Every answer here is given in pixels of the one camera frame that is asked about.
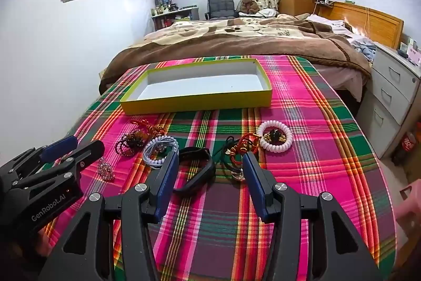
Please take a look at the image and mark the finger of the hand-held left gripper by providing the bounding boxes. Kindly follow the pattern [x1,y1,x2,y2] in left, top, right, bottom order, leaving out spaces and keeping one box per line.
[0,135,79,178]
[11,140,105,192]

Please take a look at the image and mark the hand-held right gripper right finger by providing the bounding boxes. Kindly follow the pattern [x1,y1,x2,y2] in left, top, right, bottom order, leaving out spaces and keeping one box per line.
[243,152,384,281]

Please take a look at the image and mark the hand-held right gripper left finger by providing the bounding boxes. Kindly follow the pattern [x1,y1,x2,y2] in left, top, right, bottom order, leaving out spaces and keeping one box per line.
[38,151,180,281]

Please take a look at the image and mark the silver crystal bracelet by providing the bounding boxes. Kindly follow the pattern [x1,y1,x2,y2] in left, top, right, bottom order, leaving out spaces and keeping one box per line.
[97,156,116,183]

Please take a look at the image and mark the grey coil hair tie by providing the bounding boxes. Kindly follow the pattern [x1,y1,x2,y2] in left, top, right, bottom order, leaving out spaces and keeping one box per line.
[143,135,180,166]

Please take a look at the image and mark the black band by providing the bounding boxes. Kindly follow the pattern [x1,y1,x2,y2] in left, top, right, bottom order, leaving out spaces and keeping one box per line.
[173,147,216,193]

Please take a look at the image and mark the red knotted cord bracelet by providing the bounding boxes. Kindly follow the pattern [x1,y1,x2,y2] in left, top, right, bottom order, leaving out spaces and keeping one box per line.
[230,133,262,166]

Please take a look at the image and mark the dark bead bracelet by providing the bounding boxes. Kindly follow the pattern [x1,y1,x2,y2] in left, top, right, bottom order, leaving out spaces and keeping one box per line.
[115,131,148,156]

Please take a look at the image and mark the gold black brooch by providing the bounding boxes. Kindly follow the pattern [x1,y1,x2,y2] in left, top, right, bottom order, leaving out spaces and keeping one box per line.
[265,130,286,142]

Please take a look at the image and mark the red orange cord bracelet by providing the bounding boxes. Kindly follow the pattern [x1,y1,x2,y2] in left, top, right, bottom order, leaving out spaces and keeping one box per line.
[130,119,167,137]

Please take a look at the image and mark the yellow-green shallow box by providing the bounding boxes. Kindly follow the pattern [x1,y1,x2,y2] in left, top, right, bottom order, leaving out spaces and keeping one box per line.
[119,58,273,116]

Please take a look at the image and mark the person's left hand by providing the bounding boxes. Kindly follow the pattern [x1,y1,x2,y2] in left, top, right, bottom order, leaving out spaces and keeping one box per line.
[13,230,55,260]

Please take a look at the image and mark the pink green plaid cloth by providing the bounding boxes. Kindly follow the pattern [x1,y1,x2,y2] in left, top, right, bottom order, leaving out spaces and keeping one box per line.
[43,55,398,281]

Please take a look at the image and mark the brown printed blanket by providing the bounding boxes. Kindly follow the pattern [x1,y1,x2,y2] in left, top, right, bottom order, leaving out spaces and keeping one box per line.
[99,14,372,94]

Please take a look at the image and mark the pink stool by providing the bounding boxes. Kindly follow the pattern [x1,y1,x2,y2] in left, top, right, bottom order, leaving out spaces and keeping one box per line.
[393,179,421,239]

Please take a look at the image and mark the red soda bottle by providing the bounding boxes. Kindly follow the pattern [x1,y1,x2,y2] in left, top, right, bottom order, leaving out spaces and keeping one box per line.
[393,131,418,163]

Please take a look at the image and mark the white shelf with bottles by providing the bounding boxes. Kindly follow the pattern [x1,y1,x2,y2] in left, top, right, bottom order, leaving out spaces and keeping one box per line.
[151,0,201,33]

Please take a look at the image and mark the white nightstand drawers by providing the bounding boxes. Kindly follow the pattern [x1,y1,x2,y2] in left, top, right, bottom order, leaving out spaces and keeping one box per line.
[362,42,421,160]

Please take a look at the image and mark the blue white cloth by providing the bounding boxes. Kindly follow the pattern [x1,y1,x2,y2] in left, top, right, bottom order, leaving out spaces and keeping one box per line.
[350,39,377,56]

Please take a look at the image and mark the brown teddy bear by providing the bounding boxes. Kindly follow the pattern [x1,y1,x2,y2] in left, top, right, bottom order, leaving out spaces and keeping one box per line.
[238,0,260,15]

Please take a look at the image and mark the grey chair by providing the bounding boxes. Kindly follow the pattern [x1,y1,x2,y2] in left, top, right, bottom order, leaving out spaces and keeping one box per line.
[204,0,239,20]

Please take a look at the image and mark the wooden headboard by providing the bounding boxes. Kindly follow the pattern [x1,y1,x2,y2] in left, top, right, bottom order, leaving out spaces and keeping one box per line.
[320,1,404,49]

